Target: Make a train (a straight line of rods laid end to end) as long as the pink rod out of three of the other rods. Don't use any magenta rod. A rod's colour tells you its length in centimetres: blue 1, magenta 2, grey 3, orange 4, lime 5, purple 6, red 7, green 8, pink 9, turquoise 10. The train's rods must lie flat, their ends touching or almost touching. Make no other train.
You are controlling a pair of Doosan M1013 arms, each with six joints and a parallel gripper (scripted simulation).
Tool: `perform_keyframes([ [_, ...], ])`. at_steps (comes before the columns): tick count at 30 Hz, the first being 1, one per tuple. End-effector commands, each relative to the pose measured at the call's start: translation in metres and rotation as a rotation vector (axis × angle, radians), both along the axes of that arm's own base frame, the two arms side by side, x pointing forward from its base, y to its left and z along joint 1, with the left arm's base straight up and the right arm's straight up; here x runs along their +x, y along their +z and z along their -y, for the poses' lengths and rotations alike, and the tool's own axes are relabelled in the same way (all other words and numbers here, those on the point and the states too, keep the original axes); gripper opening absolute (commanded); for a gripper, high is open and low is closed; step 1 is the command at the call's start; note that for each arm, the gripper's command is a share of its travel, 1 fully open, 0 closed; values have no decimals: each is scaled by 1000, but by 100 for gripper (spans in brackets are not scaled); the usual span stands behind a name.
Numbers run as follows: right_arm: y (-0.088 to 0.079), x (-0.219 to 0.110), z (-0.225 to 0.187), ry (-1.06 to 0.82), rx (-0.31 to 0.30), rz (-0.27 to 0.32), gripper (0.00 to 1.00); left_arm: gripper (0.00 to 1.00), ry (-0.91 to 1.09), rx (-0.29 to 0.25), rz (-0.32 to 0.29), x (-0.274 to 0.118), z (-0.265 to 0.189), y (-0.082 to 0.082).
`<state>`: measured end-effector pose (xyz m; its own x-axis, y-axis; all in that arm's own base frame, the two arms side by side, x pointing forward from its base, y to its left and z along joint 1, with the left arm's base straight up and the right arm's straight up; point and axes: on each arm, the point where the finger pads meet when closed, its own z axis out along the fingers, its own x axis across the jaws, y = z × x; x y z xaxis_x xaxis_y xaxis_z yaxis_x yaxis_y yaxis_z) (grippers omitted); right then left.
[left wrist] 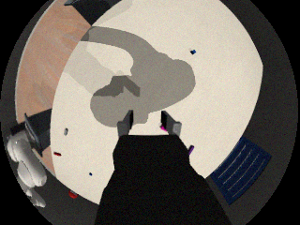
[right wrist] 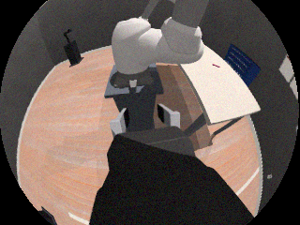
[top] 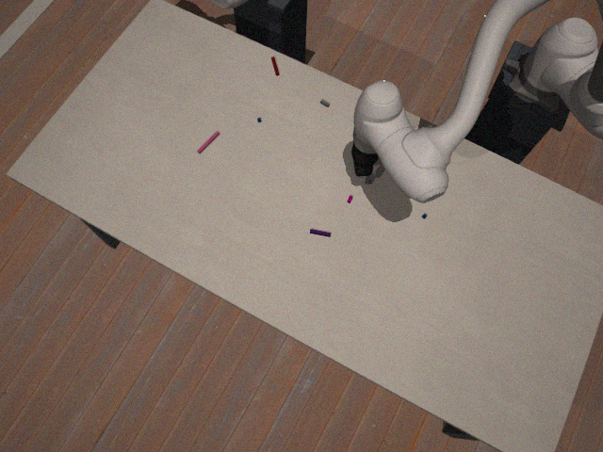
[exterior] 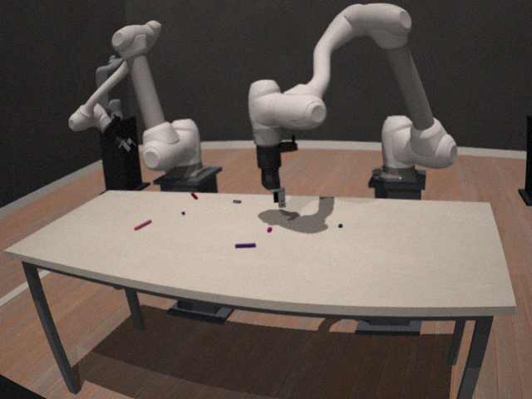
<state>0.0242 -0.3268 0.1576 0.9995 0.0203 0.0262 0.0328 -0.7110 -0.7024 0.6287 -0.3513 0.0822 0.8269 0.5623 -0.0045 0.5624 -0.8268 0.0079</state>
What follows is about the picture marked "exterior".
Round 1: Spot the pink rod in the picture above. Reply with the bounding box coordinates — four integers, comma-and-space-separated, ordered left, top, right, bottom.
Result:
134, 220, 152, 231

